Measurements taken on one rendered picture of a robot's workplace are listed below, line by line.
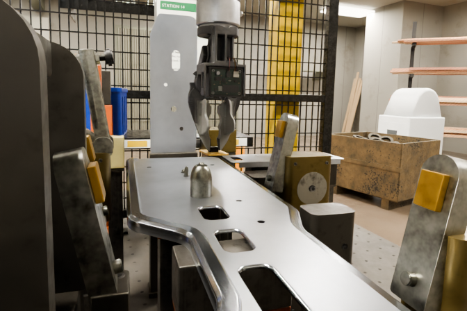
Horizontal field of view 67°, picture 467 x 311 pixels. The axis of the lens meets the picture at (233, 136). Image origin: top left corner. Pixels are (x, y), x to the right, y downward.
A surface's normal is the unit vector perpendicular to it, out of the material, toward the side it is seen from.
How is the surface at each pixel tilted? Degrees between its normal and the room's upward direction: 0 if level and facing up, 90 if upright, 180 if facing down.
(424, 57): 90
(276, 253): 0
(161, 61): 90
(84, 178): 90
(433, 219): 78
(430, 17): 90
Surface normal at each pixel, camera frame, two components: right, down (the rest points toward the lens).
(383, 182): -0.83, 0.04
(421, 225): -0.93, -0.19
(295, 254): 0.03, -0.99
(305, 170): 0.29, 0.12
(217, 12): 0.08, 0.12
